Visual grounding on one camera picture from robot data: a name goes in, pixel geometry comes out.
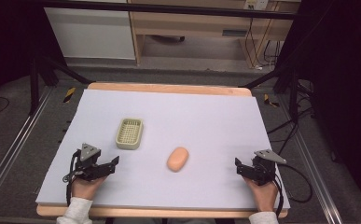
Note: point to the black curtain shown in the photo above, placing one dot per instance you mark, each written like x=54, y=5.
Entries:
x=7, y=37
x=346, y=93

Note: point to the white power strip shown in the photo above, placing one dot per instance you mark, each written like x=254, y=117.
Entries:
x=256, y=4

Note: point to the black frame leg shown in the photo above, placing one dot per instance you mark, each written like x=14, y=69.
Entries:
x=293, y=90
x=34, y=87

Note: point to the wooden table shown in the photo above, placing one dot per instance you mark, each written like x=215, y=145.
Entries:
x=169, y=88

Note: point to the wooden desk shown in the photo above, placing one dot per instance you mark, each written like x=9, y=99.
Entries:
x=200, y=23

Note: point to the orange bread roll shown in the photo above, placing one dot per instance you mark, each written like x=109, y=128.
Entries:
x=177, y=159

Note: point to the black horizontal frame bar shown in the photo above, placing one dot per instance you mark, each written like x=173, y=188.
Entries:
x=169, y=8

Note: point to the white foam mat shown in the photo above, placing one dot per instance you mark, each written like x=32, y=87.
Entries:
x=193, y=124

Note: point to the metal floor rail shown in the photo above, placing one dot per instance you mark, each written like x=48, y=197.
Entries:
x=16, y=146
x=312, y=168

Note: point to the person's right hand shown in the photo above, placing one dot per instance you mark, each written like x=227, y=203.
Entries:
x=265, y=196

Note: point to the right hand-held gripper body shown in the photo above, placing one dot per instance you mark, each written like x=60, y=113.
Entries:
x=266, y=166

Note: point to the yellow black floor tape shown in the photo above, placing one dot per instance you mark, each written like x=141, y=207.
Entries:
x=69, y=94
x=270, y=101

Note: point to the cream plastic soap dish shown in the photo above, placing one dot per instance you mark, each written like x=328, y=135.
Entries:
x=129, y=133

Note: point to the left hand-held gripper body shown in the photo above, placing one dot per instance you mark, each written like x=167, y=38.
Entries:
x=89, y=155

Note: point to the person's left hand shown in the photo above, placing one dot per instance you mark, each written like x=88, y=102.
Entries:
x=86, y=186

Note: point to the white cabinet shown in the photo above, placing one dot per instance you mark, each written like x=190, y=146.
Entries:
x=91, y=34

